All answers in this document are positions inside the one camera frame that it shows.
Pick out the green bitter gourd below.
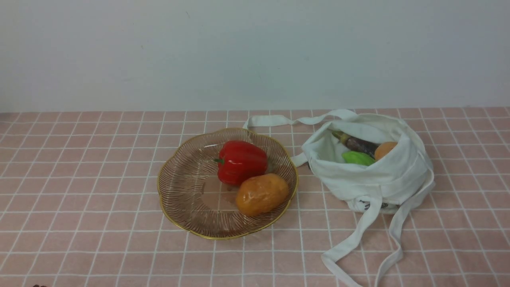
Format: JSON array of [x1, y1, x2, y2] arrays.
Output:
[[342, 151, 376, 166]]

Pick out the white cloth bag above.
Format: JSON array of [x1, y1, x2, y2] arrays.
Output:
[[243, 109, 435, 287]]

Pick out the orange vegetable in bag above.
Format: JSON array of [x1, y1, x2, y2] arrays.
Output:
[[375, 142, 398, 161]]

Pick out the red bell pepper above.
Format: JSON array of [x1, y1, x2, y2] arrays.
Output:
[[214, 140, 269, 187]]

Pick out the brown potato in basket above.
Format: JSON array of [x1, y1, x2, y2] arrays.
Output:
[[235, 174, 289, 216]]

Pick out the purple eggplant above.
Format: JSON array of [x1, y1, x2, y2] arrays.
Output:
[[332, 131, 379, 159]]

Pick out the gold wire basket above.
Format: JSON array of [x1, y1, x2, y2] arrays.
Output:
[[157, 128, 299, 240]]

